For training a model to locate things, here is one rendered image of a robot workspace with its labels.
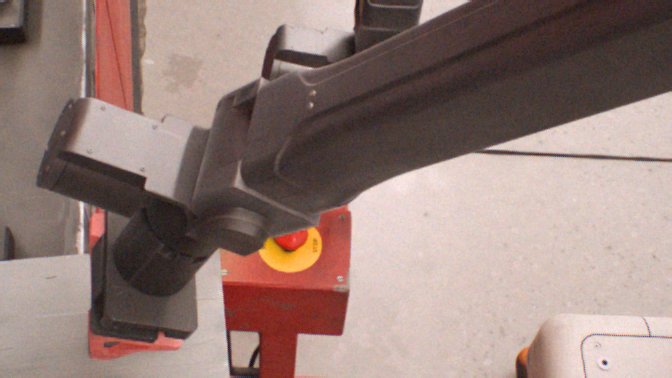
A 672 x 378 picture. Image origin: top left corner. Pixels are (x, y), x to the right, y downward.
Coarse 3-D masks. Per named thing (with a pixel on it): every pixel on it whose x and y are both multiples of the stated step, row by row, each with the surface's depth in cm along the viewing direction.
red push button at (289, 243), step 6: (288, 234) 102; (294, 234) 102; (300, 234) 102; (306, 234) 102; (276, 240) 102; (282, 240) 101; (288, 240) 101; (294, 240) 101; (300, 240) 102; (306, 240) 102; (282, 246) 101; (288, 246) 101; (294, 246) 101; (300, 246) 102; (288, 252) 104
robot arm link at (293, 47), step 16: (288, 32) 92; (304, 32) 92; (320, 32) 93; (336, 32) 94; (352, 32) 95; (272, 48) 93; (288, 48) 90; (304, 48) 91; (320, 48) 92; (336, 48) 92; (352, 48) 93; (272, 64) 92; (288, 64) 92; (304, 64) 92; (320, 64) 92; (272, 80) 92
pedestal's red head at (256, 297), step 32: (320, 224) 106; (224, 256) 103; (256, 256) 103; (320, 256) 104; (224, 288) 102; (256, 288) 102; (288, 288) 102; (320, 288) 102; (256, 320) 108; (288, 320) 108; (320, 320) 108
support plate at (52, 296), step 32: (64, 256) 76; (0, 288) 74; (32, 288) 75; (64, 288) 75; (0, 320) 73; (32, 320) 73; (64, 320) 73; (224, 320) 74; (0, 352) 71; (32, 352) 71; (64, 352) 72; (160, 352) 72; (192, 352) 72; (224, 352) 73
